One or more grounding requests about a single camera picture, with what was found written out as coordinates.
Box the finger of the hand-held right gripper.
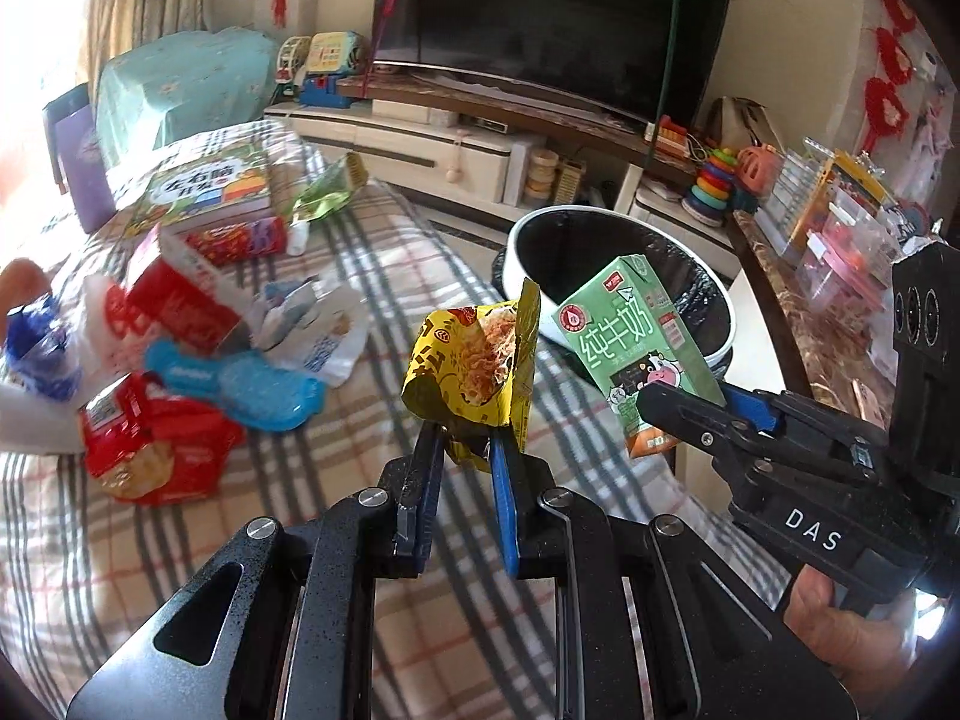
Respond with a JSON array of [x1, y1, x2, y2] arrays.
[[723, 388, 891, 460], [636, 381, 876, 494]]

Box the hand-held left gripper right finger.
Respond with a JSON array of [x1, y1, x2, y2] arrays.
[[486, 433, 861, 720]]

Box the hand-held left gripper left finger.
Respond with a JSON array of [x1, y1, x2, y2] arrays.
[[64, 420, 449, 720]]

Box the green milk carton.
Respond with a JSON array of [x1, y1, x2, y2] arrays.
[[553, 253, 727, 458]]

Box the yellow snack packet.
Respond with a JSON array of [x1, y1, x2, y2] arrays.
[[403, 279, 542, 472]]

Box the light blue wrapper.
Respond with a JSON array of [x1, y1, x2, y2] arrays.
[[145, 340, 328, 433]]

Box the white wrapper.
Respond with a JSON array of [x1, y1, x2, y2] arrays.
[[251, 281, 370, 389]]

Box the white bin with black liner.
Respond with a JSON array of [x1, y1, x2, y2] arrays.
[[491, 205, 740, 383]]

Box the red snack bag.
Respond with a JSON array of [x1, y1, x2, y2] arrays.
[[80, 371, 245, 505]]

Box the red carton box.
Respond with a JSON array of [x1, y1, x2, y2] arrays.
[[124, 225, 254, 355]]

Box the blue and white packet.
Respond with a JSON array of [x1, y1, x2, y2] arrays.
[[3, 292, 84, 403]]

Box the person's right hand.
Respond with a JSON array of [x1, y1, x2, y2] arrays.
[[784, 562, 940, 697]]

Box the marble side table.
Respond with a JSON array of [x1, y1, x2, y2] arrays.
[[731, 208, 901, 432]]

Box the clear plastic storage boxes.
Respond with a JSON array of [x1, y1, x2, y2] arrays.
[[776, 136, 912, 316]]

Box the orange toy basket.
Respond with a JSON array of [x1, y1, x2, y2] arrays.
[[738, 144, 785, 200]]

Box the toy telephone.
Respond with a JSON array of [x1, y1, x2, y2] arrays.
[[648, 115, 695, 163]]

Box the beige bag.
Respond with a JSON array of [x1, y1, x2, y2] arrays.
[[705, 96, 785, 158]]

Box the stacked small jars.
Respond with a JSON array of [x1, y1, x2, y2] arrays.
[[525, 149, 560, 200]]

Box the red tube snack packet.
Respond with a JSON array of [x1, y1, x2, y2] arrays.
[[187, 216, 290, 265]]

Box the green ribbon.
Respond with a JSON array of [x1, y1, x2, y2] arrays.
[[641, 0, 685, 190]]

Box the green snack wrapper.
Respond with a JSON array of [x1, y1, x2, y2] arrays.
[[292, 153, 369, 223]]

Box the white and red packet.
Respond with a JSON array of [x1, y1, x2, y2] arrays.
[[82, 274, 151, 377]]

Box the white plastic bag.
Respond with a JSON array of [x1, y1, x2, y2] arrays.
[[0, 375, 88, 455]]

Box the white tv cabinet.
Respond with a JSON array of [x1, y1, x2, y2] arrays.
[[264, 75, 740, 260]]

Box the black television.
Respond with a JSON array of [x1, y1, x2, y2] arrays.
[[371, 0, 737, 125]]

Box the orange ball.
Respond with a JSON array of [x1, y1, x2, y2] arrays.
[[0, 258, 55, 316]]

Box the toy cash register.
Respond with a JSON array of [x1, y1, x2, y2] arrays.
[[300, 31, 370, 110]]

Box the white wheel toy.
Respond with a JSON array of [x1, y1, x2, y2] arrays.
[[273, 36, 312, 100]]

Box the purple thermos bottle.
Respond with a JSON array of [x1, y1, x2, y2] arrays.
[[43, 85, 115, 235]]

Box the pink ribbon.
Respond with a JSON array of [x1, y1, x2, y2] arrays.
[[363, 0, 418, 103]]

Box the teal floral cover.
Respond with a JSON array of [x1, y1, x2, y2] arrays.
[[96, 26, 278, 166]]

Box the rainbow stacking ring toy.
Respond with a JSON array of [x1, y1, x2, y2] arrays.
[[681, 145, 740, 227]]

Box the red paper wall garland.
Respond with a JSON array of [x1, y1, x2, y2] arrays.
[[861, 0, 922, 157]]

